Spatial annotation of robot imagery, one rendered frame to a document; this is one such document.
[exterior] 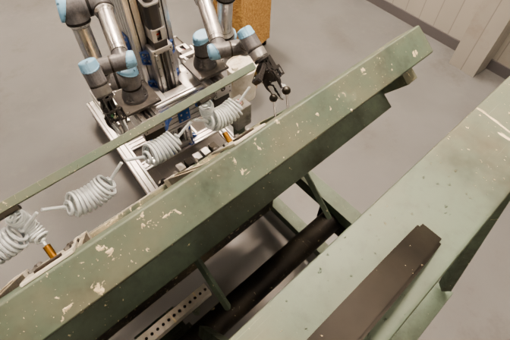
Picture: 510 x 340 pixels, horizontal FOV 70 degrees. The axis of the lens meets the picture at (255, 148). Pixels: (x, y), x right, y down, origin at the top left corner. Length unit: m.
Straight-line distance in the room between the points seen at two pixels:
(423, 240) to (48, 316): 0.64
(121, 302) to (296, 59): 3.51
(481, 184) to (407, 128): 3.21
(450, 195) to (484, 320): 2.59
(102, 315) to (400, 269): 0.78
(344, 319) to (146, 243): 0.53
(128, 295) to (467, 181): 0.80
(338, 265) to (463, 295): 2.66
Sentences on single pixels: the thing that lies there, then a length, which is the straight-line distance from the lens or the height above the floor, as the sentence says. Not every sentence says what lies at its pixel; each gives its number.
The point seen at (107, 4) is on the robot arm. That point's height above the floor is 1.65.
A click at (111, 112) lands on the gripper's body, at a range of 1.62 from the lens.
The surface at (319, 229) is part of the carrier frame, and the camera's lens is 2.07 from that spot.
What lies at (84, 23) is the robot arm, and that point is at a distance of 1.99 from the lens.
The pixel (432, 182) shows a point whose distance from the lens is 0.49.
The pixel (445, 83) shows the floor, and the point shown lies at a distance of 4.37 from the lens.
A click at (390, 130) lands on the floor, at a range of 3.63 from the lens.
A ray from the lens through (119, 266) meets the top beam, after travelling 0.79.
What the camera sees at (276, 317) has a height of 2.20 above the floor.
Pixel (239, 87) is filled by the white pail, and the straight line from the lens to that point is 3.48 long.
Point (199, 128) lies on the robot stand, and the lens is 3.15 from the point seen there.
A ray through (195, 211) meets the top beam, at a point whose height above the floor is 1.87.
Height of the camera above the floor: 2.57
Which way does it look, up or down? 52 degrees down
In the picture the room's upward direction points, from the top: 1 degrees clockwise
